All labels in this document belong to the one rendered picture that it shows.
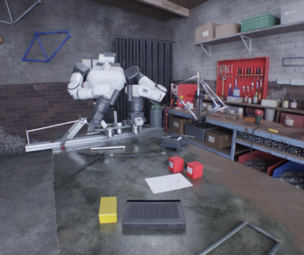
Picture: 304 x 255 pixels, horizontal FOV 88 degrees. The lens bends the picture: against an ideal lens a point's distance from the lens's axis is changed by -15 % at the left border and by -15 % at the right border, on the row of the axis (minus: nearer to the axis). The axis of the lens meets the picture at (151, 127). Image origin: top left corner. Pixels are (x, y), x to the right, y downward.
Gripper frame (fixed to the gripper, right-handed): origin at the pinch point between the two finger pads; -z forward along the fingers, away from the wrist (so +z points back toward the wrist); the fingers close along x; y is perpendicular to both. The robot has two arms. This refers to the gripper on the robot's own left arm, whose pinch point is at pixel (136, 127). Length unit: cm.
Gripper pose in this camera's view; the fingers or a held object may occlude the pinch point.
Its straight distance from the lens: 116.6
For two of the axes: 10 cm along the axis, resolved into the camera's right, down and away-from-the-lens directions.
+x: -8.8, 1.1, -4.7
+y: 4.8, 2.0, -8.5
